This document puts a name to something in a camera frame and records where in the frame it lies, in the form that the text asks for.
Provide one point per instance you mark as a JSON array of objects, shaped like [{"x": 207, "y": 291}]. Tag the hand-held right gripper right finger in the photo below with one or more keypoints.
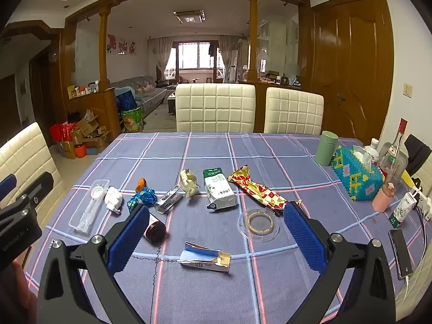
[{"x": 303, "y": 239}]

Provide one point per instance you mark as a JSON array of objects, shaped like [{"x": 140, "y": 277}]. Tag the patterned curtain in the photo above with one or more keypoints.
[
  {"x": 161, "y": 57},
  {"x": 225, "y": 57}
]

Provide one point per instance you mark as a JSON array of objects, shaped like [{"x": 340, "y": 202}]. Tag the orange bucket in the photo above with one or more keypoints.
[{"x": 81, "y": 151}]

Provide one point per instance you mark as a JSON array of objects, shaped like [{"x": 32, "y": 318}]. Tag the wooden pillar counter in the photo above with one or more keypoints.
[{"x": 103, "y": 108}]

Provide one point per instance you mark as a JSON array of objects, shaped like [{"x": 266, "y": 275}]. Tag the small orange wrapper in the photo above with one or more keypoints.
[{"x": 140, "y": 184}]

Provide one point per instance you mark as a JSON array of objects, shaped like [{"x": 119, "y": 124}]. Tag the colourful printed bag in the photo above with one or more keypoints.
[{"x": 132, "y": 119}]

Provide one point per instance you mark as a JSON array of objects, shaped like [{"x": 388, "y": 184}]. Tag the white bottle cap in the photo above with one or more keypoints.
[{"x": 98, "y": 192}]

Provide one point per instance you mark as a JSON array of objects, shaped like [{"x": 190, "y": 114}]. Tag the ceiling lamp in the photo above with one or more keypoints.
[{"x": 189, "y": 17}]

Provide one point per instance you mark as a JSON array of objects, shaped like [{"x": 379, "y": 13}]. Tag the pile of cardboard boxes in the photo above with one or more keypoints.
[{"x": 89, "y": 131}]

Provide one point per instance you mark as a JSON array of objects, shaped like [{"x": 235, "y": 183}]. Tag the green cup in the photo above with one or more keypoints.
[{"x": 326, "y": 150}]

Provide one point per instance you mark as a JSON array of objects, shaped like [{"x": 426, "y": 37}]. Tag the blue bag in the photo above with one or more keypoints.
[{"x": 125, "y": 99}]

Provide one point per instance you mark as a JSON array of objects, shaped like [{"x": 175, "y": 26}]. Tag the white power strip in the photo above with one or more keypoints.
[{"x": 426, "y": 202}]

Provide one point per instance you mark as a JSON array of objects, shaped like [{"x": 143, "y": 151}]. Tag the clear plastic tray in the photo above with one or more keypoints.
[{"x": 84, "y": 216}]

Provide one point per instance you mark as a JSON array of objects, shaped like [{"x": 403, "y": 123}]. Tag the grey sofa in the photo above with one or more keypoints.
[{"x": 148, "y": 92}]

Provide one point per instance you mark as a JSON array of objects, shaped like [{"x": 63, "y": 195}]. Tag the blue white carton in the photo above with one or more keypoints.
[{"x": 202, "y": 260}]

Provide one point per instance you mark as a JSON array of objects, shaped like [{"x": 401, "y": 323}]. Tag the clear glass liquor bottle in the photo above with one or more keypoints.
[{"x": 393, "y": 162}]

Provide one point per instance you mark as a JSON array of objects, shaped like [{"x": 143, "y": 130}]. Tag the pink bottle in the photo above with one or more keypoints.
[{"x": 384, "y": 198}]

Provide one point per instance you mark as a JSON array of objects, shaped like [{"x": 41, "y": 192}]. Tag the green white small box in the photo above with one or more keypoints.
[{"x": 401, "y": 207}]

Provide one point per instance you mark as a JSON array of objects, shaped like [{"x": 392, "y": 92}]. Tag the crumpled cream wrapper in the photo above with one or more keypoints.
[{"x": 189, "y": 183}]

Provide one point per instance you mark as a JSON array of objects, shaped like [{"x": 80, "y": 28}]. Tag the white light switch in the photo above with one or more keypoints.
[{"x": 408, "y": 89}]

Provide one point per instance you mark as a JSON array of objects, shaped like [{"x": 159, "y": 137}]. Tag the window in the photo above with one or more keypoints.
[{"x": 194, "y": 55}]

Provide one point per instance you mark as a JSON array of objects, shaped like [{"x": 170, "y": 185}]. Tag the white standing air conditioner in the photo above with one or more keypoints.
[{"x": 235, "y": 65}]

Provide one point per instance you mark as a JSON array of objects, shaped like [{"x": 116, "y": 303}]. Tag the small brown glass bottle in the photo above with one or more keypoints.
[{"x": 156, "y": 231}]

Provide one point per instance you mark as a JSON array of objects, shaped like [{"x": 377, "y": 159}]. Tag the wooden door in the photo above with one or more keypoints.
[{"x": 351, "y": 67}]

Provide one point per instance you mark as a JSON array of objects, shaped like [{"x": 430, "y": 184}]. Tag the green white drink pouch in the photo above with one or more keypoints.
[{"x": 219, "y": 189}]

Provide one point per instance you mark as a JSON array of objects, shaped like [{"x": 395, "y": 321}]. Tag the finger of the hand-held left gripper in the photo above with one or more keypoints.
[
  {"x": 7, "y": 184},
  {"x": 42, "y": 184}
]

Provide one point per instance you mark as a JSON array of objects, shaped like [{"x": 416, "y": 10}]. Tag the coffee table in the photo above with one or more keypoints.
[{"x": 172, "y": 101}]

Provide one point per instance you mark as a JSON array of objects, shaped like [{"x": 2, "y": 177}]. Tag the teal beaded tissue box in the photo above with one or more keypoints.
[{"x": 357, "y": 179}]

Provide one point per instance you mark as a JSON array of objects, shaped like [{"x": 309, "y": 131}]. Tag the blue checked tablecloth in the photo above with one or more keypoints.
[{"x": 209, "y": 297}]

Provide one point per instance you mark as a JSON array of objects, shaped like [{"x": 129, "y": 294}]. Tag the row of bottles and boxes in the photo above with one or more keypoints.
[{"x": 82, "y": 90}]

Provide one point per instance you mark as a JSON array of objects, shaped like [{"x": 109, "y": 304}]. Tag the red shopping bags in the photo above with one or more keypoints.
[{"x": 62, "y": 131}]

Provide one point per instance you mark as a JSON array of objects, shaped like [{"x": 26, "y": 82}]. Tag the white capped bottle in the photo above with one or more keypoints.
[{"x": 372, "y": 150}]

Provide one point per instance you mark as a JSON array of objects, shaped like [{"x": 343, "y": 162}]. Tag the red gold snack wrapper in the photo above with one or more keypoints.
[{"x": 260, "y": 190}]

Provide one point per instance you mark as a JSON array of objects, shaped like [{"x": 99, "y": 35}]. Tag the silver blister pack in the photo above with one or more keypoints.
[{"x": 168, "y": 199}]

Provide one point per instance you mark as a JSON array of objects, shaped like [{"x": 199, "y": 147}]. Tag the white tissue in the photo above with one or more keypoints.
[{"x": 113, "y": 199}]

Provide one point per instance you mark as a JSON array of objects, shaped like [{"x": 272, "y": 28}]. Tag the cream quilted dining chair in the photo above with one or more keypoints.
[
  {"x": 293, "y": 111},
  {"x": 23, "y": 155},
  {"x": 216, "y": 108}
]

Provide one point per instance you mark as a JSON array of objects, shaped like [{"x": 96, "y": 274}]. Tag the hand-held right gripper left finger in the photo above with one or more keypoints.
[{"x": 130, "y": 239}]

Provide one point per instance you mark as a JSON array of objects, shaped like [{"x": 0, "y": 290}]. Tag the pink wall picture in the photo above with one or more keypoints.
[
  {"x": 123, "y": 45},
  {"x": 132, "y": 47},
  {"x": 111, "y": 44}
]

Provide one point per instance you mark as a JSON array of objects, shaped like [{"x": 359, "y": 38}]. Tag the black smartphone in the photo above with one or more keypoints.
[{"x": 400, "y": 253}]

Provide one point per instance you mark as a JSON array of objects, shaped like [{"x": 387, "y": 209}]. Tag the crumpled blue wrapper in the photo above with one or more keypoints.
[{"x": 143, "y": 198}]

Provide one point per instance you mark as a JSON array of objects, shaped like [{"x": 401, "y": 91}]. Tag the black bag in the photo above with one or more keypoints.
[{"x": 418, "y": 152}]

